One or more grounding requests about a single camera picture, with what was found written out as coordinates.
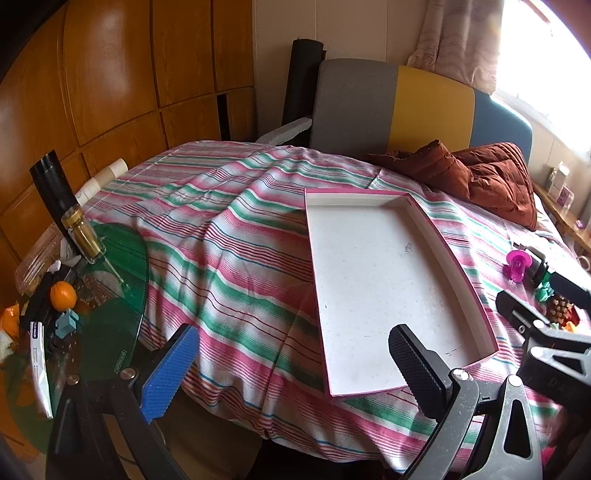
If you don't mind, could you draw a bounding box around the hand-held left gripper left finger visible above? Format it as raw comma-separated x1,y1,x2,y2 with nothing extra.
45,323,200,480

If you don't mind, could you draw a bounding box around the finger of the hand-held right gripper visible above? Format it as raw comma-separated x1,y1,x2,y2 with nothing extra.
496,290,591,365
549,271,591,311

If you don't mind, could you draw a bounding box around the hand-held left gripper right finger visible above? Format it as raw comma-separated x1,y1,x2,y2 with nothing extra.
389,324,546,480

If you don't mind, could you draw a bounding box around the brown pine cone ornament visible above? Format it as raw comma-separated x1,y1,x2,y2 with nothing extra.
545,295,573,324

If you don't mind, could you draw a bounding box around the green plastic spool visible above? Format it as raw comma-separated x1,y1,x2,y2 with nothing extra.
534,272,557,303

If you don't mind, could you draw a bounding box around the grey black cylinder brush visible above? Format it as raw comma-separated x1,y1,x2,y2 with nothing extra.
526,247,550,287

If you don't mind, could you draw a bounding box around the magenta plastic cup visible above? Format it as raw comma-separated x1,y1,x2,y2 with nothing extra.
505,249,529,282

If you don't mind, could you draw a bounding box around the white tray with pink rim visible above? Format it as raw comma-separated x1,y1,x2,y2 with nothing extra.
304,187,500,398

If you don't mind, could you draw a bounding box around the wooden bedside desk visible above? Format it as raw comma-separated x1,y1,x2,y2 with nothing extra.
531,180,591,259

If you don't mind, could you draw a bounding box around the round green glass table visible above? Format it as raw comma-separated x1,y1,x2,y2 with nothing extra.
9,222,151,457

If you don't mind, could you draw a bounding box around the light blue plastic piece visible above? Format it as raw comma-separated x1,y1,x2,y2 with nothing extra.
54,310,83,337

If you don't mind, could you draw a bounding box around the white carton box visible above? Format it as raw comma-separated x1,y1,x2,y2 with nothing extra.
545,161,571,197

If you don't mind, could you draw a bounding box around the pink green striped blanket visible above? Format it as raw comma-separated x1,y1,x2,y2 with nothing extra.
78,141,578,474

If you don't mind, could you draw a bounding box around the white printed packet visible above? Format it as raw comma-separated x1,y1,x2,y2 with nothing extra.
28,320,54,420

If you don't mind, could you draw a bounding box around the orange fruit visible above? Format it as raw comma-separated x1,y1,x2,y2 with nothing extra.
0,305,21,337
50,281,77,311

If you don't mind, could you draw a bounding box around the brown down jacket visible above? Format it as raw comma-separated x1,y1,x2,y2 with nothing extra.
367,140,540,232

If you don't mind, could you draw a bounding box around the gold glass bottle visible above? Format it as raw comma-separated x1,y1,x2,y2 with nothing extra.
61,205,132,291

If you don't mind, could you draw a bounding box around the clear plastic container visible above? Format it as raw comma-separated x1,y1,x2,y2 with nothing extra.
16,258,61,296

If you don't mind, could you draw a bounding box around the stack of paper cups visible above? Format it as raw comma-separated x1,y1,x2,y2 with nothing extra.
75,158,129,204

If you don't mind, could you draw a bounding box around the black cylinder flask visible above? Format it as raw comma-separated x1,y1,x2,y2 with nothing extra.
29,148,79,222

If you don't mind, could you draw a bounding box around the window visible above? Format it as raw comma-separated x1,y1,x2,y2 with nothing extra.
489,0,591,153

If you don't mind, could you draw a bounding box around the grey yellow blue headboard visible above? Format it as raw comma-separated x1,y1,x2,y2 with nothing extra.
308,58,534,167

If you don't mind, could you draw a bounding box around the beige patterned curtain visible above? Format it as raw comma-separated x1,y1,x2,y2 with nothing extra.
406,0,504,93

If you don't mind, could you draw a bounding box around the wooden wardrobe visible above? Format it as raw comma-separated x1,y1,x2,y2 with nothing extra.
0,0,257,296

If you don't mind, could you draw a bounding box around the black rolled mat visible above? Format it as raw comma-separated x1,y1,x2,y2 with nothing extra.
283,38,326,124

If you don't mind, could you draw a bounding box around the white bed side rail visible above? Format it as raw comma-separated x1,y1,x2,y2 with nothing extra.
255,116,314,146

